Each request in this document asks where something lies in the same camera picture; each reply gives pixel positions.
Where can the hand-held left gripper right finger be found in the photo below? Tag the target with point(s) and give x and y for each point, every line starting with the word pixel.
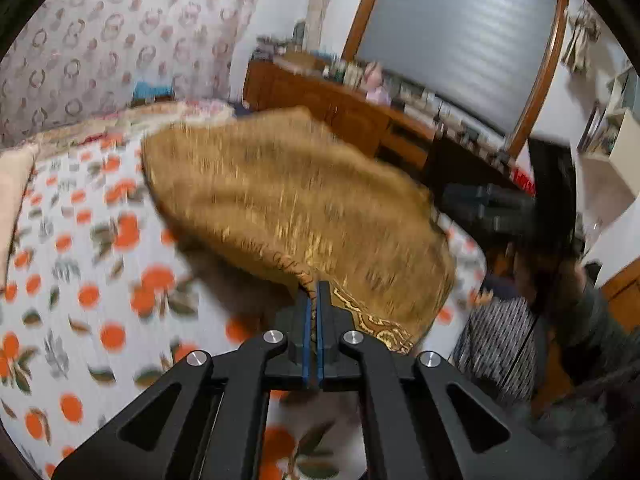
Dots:
pixel 322 330

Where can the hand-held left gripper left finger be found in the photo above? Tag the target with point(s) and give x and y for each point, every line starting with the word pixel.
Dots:
pixel 306 330

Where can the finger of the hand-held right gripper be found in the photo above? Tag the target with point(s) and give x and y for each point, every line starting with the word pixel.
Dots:
pixel 480 196
pixel 485 222

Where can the brown patterned garment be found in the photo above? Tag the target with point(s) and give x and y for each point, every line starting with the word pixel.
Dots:
pixel 280 195

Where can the person's right forearm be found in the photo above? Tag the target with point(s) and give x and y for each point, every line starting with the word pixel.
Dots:
pixel 595 320

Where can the pile of folded clothes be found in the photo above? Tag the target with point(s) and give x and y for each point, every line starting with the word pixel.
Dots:
pixel 270 47

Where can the red basket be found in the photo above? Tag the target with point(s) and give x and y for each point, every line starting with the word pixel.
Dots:
pixel 523 182

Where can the white bookshelf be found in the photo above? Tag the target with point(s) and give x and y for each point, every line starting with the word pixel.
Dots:
pixel 617 120

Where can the person's dotted pants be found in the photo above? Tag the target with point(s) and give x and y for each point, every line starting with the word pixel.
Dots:
pixel 500 345

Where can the small pink pouch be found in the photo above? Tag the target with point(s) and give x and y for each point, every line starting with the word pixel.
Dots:
pixel 378 96

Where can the grey window blind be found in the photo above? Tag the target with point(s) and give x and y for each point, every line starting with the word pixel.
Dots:
pixel 460 40

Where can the pink kettle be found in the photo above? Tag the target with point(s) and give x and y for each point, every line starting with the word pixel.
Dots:
pixel 373 74

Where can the hanging beige ornament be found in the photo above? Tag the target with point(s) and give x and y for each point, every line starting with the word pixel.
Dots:
pixel 582 35

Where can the wooden cabinet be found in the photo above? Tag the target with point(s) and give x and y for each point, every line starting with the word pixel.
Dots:
pixel 340 110

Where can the group of bottles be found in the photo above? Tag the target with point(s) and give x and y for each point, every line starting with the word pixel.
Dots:
pixel 345 72

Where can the cardboard box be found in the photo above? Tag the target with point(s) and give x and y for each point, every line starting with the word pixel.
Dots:
pixel 300 61

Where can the orange print bedsheet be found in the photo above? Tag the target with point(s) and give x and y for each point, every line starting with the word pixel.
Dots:
pixel 75 280

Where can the lace corner curtain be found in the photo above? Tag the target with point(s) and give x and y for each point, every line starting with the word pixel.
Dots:
pixel 322 5

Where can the blue box behind bed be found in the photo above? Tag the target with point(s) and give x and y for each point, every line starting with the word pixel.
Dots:
pixel 152 91

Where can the floral quilt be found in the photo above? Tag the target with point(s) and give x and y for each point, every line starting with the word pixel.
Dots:
pixel 100 127

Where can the pink cloth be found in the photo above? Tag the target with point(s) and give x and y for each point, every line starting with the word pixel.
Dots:
pixel 12 185

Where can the wooden window frame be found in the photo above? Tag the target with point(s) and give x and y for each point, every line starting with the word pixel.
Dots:
pixel 542 75

